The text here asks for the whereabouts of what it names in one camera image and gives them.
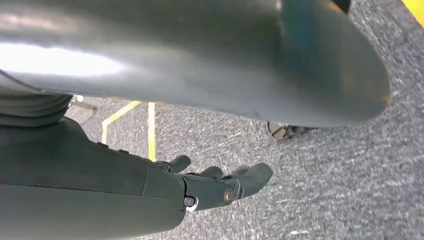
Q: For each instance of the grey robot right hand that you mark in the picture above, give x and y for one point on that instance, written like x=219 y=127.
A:
x=66 y=165

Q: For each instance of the black robot right leg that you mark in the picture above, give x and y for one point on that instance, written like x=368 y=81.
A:
x=342 y=5

